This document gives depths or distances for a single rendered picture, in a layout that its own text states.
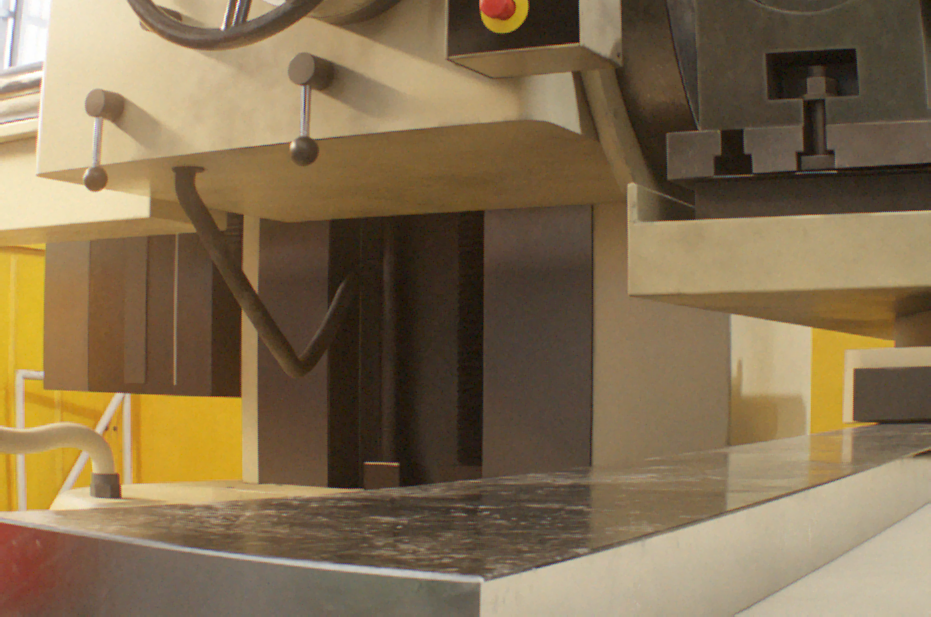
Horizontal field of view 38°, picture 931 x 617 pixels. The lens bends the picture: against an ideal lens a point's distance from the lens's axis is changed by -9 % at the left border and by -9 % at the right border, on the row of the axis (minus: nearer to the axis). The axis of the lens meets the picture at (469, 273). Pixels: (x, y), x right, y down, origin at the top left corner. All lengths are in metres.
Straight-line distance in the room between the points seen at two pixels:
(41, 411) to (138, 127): 3.05
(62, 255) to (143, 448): 2.22
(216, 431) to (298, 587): 4.49
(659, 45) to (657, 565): 1.31
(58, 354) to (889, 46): 1.93
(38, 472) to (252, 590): 4.53
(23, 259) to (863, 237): 3.81
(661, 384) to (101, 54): 0.94
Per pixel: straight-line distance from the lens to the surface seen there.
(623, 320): 2.14
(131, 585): 0.28
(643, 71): 1.62
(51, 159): 1.91
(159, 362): 2.61
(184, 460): 4.83
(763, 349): 2.25
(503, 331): 2.21
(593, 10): 1.40
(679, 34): 1.62
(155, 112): 1.79
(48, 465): 4.82
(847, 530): 0.52
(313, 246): 2.40
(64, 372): 2.78
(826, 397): 3.84
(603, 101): 1.60
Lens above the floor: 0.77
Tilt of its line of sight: 5 degrees up
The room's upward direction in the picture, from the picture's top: straight up
